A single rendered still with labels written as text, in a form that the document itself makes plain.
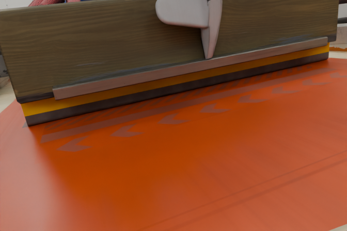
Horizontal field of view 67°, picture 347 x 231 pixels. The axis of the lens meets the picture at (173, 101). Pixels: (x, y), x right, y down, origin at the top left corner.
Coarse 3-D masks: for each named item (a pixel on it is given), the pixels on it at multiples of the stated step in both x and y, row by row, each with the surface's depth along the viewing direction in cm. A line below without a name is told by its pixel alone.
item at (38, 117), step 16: (272, 64) 31; (288, 64) 32; (208, 80) 29; (224, 80) 30; (128, 96) 26; (144, 96) 27; (160, 96) 27; (48, 112) 24; (64, 112) 24; (80, 112) 25
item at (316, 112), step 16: (304, 64) 33; (320, 64) 32; (336, 64) 31; (288, 96) 22; (304, 96) 21; (320, 96) 21; (336, 96) 20; (256, 112) 19; (272, 112) 19; (288, 112) 19; (304, 112) 18; (320, 112) 18; (336, 112) 17; (304, 128) 16; (320, 128) 15; (336, 128) 15; (336, 144) 13
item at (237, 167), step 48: (0, 144) 20; (144, 144) 17; (192, 144) 16; (240, 144) 15; (288, 144) 14; (0, 192) 13; (48, 192) 13; (96, 192) 12; (144, 192) 12; (192, 192) 11; (240, 192) 11; (288, 192) 10; (336, 192) 10
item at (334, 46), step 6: (342, 24) 40; (342, 30) 38; (342, 36) 38; (330, 42) 40; (336, 42) 39; (342, 42) 38; (330, 48) 40; (336, 48) 40; (342, 48) 39; (0, 78) 51; (6, 78) 56; (0, 84) 50; (6, 84) 55
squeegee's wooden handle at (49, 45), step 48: (96, 0) 22; (144, 0) 23; (240, 0) 27; (288, 0) 29; (336, 0) 31; (0, 48) 21; (48, 48) 22; (96, 48) 23; (144, 48) 24; (192, 48) 26; (240, 48) 28; (48, 96) 23
